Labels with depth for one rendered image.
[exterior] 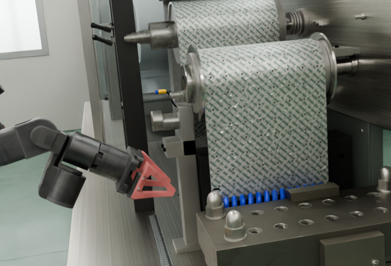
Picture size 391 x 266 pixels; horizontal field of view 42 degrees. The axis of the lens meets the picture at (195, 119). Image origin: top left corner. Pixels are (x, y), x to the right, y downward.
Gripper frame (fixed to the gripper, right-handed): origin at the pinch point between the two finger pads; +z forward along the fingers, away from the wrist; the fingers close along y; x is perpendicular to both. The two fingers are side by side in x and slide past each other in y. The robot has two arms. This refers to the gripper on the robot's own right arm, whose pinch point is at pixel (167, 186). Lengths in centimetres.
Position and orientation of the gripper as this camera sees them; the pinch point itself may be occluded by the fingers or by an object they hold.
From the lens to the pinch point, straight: 95.3
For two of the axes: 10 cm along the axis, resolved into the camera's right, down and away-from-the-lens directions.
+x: 4.3, -9.0, -0.8
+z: 8.8, 4.0, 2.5
